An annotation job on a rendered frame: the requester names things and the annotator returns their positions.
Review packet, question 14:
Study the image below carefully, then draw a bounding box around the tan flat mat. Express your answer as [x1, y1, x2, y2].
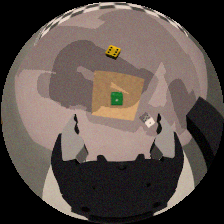
[92, 70, 145, 121]

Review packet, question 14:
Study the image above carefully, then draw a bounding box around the white die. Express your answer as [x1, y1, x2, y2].
[142, 114, 155, 128]

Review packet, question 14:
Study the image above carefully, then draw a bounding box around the green die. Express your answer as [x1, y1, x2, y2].
[111, 92, 123, 105]

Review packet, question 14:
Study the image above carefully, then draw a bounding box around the yellow die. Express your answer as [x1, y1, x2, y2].
[105, 45, 121, 60]

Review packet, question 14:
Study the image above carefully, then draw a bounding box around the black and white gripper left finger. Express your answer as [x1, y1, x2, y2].
[51, 114, 88, 194]

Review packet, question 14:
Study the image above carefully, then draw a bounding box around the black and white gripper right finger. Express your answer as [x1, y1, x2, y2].
[150, 114, 184, 189]

